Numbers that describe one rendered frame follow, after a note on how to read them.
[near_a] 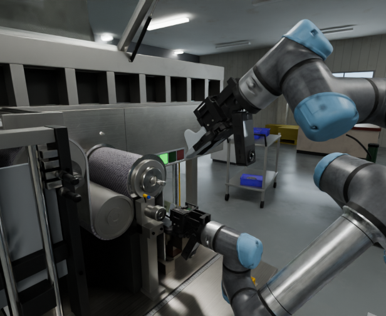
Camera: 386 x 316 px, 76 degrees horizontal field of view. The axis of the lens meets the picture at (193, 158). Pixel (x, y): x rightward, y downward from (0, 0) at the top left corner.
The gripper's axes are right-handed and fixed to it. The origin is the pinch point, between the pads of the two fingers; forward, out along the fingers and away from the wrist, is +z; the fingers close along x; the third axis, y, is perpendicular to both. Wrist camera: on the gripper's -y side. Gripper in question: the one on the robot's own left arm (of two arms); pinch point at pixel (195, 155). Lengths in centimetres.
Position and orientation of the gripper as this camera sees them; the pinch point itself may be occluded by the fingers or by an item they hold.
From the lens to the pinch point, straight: 61.6
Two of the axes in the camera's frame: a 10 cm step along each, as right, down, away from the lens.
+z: -5.9, 5.0, 6.4
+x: -6.4, 1.9, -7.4
